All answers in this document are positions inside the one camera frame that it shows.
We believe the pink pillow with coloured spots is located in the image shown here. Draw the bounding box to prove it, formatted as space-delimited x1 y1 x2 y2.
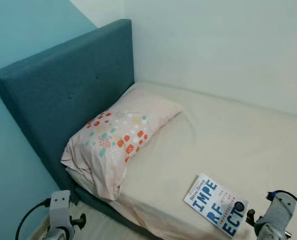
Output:
61 95 183 201

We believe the white book with blue letters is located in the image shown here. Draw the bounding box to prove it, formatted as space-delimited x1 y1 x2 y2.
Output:
183 173 249 238

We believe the mattress with beige sheet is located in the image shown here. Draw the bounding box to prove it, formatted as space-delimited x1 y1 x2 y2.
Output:
63 81 297 240

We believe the blue upholstered headboard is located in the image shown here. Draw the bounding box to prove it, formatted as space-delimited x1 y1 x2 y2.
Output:
0 19 135 201

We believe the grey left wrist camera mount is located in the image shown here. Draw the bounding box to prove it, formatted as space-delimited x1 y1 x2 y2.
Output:
49 190 72 231

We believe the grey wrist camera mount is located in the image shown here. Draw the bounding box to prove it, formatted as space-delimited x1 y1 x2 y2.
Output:
261 192 297 236
49 190 72 231

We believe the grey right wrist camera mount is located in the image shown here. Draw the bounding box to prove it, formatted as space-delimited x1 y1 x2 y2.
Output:
261 192 297 236

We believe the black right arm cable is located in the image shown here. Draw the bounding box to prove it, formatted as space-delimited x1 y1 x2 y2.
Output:
267 190 297 218

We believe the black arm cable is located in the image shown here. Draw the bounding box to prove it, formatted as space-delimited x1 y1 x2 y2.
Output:
267 190 297 218
15 199 52 240

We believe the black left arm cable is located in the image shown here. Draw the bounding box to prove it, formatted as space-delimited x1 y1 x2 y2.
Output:
15 199 52 240

